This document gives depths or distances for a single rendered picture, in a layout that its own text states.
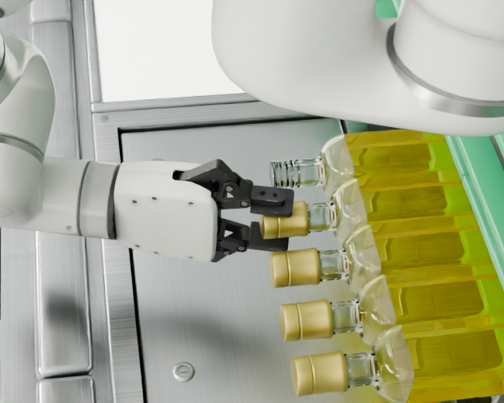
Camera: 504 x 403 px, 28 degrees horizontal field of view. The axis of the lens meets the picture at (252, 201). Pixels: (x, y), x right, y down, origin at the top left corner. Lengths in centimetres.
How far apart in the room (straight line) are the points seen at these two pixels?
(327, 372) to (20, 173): 32
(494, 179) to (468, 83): 41
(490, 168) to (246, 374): 32
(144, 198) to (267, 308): 21
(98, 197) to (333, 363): 27
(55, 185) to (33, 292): 19
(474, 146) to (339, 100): 43
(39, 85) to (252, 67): 40
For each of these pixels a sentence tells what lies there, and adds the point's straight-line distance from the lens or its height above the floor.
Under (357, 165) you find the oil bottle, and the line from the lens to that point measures 100.
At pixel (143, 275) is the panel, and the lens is 109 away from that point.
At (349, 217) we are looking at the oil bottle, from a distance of 96.
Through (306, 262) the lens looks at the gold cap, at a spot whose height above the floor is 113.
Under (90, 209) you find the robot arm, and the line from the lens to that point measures 96.
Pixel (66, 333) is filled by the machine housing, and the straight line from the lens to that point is 106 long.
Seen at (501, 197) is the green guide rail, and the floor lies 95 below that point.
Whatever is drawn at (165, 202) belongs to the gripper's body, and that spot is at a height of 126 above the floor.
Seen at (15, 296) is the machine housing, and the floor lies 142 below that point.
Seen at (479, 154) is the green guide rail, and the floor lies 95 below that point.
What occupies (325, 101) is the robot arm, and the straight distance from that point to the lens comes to 58.
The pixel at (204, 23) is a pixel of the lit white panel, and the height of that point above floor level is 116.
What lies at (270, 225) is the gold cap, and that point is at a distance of 96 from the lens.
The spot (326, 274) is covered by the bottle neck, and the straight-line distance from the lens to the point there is 94.
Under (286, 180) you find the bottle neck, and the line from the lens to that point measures 101.
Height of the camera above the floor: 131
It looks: 8 degrees down
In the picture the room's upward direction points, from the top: 95 degrees counter-clockwise
